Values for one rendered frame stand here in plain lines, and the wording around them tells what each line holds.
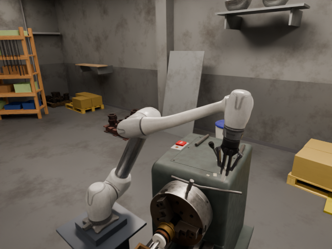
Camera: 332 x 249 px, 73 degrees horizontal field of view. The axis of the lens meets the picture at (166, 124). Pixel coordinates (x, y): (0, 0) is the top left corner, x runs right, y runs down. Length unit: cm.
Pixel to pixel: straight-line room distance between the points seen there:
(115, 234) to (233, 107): 115
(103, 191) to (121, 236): 33
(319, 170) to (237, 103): 271
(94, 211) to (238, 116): 107
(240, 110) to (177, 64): 419
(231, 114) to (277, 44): 361
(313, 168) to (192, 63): 285
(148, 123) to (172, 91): 397
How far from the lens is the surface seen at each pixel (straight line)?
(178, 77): 502
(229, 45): 482
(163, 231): 115
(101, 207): 158
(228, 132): 101
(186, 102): 485
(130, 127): 118
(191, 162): 139
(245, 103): 96
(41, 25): 970
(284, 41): 449
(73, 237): 176
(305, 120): 457
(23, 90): 726
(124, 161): 153
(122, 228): 172
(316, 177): 362
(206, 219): 121
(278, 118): 465
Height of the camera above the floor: 193
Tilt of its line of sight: 20 degrees down
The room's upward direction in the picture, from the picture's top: 1 degrees counter-clockwise
